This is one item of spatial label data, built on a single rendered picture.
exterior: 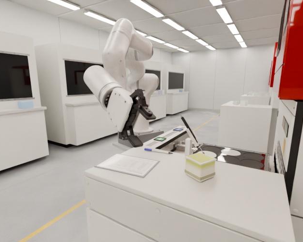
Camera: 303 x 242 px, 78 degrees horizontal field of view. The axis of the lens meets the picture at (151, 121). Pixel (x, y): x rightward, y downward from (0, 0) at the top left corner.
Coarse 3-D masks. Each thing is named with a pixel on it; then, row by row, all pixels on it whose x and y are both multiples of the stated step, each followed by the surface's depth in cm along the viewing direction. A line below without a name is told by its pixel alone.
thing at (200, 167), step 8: (200, 152) 68; (192, 160) 61; (200, 160) 60; (208, 160) 61; (192, 168) 62; (200, 168) 59; (208, 168) 61; (192, 176) 62; (200, 176) 60; (208, 176) 62
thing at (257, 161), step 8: (216, 152) 104; (240, 152) 105; (248, 152) 104; (216, 160) 93; (224, 160) 94; (232, 160) 94; (240, 160) 93; (248, 160) 94; (256, 160) 93; (264, 160) 93; (256, 168) 85; (264, 168) 85
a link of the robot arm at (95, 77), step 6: (96, 66) 63; (90, 72) 62; (96, 72) 61; (102, 72) 61; (84, 78) 64; (90, 78) 61; (96, 78) 59; (102, 78) 58; (108, 78) 59; (90, 84) 60; (96, 84) 58; (102, 84) 57; (96, 90) 58; (96, 96) 59
